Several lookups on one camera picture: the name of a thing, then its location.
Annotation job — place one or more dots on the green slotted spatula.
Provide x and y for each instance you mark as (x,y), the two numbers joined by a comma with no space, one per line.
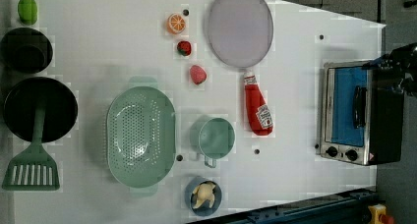
(33,169)

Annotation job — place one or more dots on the silver toaster oven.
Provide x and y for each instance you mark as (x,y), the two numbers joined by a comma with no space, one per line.
(362,114)

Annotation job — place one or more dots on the blue aluminium frame rail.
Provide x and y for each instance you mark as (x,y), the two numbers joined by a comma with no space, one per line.
(343,208)

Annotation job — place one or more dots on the small black bowl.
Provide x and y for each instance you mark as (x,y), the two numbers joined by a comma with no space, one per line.
(26,50)

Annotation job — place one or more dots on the red plush ketchup bottle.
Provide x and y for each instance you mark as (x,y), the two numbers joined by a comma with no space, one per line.
(258,114)

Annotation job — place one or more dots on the lilac round plate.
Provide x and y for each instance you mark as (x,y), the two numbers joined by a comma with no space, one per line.
(240,32)

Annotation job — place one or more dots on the black camera on stand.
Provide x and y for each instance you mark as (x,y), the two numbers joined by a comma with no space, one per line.
(396,71)

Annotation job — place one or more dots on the yellow red emergency button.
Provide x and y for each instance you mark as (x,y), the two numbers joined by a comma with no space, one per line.
(379,215)

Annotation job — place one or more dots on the red strawberry toy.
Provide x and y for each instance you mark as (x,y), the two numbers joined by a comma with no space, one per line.
(184,48)

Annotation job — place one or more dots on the black frying pan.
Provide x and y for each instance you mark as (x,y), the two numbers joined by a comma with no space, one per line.
(61,108)

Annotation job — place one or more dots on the orange slice toy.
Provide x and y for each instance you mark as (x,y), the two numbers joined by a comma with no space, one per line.
(175,24)

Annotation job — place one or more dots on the yellow plush chicken toy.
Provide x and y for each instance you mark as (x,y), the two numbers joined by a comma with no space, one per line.
(204,192)

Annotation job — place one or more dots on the green lime toy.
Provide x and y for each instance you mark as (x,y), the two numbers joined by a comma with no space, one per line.
(27,11)

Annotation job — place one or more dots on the blue bowl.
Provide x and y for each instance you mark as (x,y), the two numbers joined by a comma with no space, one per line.
(190,199)

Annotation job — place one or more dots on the pink strawberry toy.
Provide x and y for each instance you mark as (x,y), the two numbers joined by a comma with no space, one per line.
(197,74)

